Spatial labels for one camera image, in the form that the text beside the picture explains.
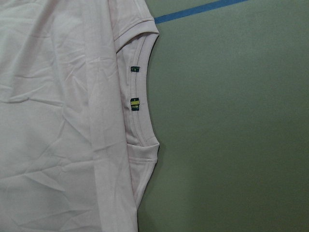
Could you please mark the pink Snoopy t-shirt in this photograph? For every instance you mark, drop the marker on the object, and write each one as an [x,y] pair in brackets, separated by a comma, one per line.
[77,147]

